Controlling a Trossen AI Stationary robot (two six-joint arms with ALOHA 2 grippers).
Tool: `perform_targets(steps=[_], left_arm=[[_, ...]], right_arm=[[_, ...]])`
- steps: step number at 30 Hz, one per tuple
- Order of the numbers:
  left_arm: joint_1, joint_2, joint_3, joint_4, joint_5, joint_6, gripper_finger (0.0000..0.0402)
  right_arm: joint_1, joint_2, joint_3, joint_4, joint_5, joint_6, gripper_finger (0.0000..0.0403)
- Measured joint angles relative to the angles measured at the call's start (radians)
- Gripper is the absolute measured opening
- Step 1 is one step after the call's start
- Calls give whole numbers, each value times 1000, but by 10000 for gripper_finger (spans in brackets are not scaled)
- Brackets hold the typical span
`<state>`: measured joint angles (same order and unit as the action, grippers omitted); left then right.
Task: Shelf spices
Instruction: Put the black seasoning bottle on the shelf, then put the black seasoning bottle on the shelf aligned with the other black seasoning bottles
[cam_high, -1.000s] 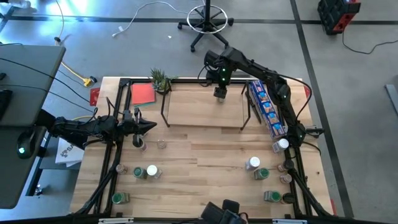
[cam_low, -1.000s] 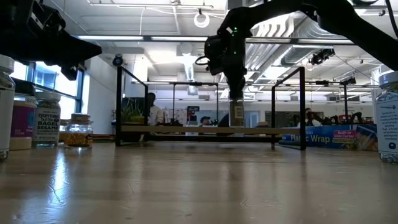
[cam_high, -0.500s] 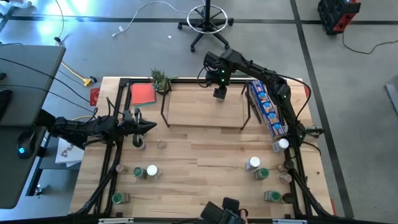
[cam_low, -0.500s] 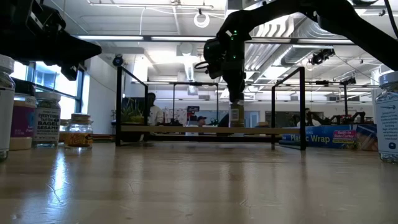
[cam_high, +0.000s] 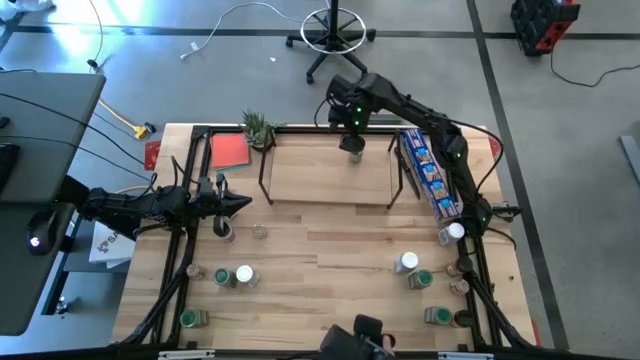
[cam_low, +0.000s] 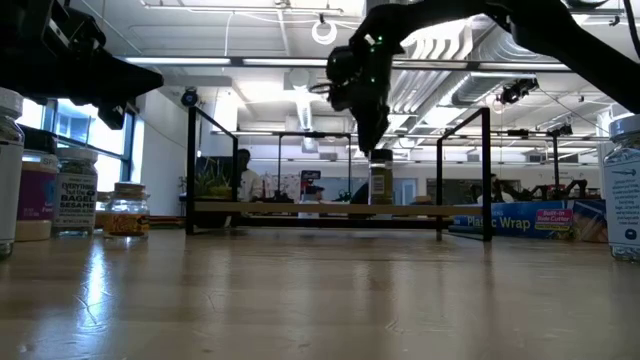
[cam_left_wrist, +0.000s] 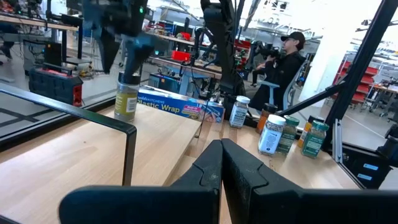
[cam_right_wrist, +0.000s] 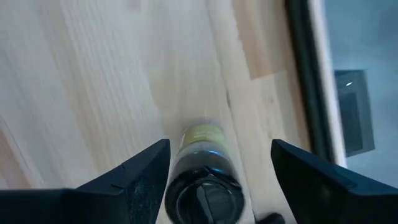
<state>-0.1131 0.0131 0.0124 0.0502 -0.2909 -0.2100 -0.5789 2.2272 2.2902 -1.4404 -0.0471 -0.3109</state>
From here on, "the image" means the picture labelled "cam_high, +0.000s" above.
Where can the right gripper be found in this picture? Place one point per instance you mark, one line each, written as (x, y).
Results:
(350, 120)

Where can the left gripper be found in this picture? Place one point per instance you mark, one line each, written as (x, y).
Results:
(207, 206)

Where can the black lid purple label jar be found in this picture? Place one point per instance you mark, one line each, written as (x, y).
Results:
(230, 235)
(464, 264)
(462, 318)
(355, 157)

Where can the small brown lid glass jar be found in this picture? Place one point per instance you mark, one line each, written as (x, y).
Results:
(259, 231)
(194, 271)
(459, 286)

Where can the white lid bagel seasoning jar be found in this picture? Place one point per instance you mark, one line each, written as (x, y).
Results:
(244, 273)
(455, 231)
(408, 260)

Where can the green lid herb jar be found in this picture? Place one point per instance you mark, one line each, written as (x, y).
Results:
(442, 315)
(189, 318)
(221, 276)
(424, 277)

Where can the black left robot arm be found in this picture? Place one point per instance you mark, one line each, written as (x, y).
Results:
(125, 205)

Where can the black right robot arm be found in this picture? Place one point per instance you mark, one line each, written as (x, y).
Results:
(425, 115)

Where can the teal flat mat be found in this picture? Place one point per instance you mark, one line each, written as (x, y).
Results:
(237, 169)

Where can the potted succulent plant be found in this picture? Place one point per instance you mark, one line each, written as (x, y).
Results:
(256, 129)

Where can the blue plastic wrap box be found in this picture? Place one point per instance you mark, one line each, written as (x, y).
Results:
(430, 175)

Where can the red table clamp plate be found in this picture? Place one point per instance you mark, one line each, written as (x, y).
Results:
(152, 156)
(495, 147)

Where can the black floor plug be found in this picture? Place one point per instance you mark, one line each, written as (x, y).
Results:
(150, 128)

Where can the white printed paper bag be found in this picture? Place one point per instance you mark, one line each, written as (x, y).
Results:
(107, 245)

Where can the person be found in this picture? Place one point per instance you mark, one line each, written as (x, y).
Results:
(350, 345)

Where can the grey desk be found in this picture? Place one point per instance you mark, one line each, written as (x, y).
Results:
(50, 165)

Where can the black device with white light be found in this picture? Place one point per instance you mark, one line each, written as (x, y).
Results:
(42, 232)

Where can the red and black tool case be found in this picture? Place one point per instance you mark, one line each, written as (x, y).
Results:
(542, 25)

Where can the black flat desk device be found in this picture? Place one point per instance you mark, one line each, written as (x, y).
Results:
(7, 167)

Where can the grey metal bar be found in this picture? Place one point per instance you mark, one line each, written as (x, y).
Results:
(632, 157)

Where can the wooden shelf black metal frame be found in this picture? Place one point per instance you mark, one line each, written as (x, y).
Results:
(300, 180)

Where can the black table rig frame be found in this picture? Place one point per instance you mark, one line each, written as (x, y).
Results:
(199, 132)

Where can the silver metal bracket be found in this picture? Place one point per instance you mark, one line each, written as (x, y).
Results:
(185, 355)
(465, 356)

